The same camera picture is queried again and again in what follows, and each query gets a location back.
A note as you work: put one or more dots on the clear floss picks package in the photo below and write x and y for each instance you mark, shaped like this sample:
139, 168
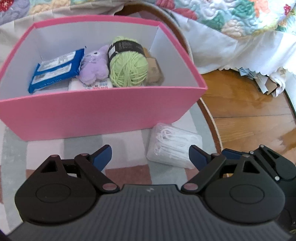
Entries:
170, 145

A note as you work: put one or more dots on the floral quilted bedspread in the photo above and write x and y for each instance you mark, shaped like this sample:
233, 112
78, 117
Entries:
236, 19

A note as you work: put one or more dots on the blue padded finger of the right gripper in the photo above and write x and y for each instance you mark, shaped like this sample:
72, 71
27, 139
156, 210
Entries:
232, 154

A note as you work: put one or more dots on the blue wet wipes pack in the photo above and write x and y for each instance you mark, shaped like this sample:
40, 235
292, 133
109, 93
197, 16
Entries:
58, 69

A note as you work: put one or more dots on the green yarn ball black label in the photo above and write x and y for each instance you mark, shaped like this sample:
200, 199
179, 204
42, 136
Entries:
127, 62

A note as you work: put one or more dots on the white tissue packet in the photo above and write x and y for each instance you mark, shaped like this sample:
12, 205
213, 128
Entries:
76, 84

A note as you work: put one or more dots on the cardboard scraps under bed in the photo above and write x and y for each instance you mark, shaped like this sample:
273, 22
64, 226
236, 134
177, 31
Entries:
268, 84

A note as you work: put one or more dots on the purple plush toy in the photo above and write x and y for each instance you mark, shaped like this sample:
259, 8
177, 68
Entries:
94, 66

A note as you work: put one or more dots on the brown small box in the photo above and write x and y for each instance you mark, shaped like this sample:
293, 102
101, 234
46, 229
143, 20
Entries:
155, 76

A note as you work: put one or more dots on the white bed skirt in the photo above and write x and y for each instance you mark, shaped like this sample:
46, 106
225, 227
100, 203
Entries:
264, 53

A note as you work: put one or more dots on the pink storage box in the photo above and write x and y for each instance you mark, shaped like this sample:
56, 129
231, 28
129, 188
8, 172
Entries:
66, 114

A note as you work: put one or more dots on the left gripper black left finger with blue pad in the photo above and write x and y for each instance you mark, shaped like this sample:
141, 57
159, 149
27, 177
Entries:
62, 190

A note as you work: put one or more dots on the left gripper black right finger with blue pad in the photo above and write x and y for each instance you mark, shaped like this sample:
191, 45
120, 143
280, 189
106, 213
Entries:
237, 190

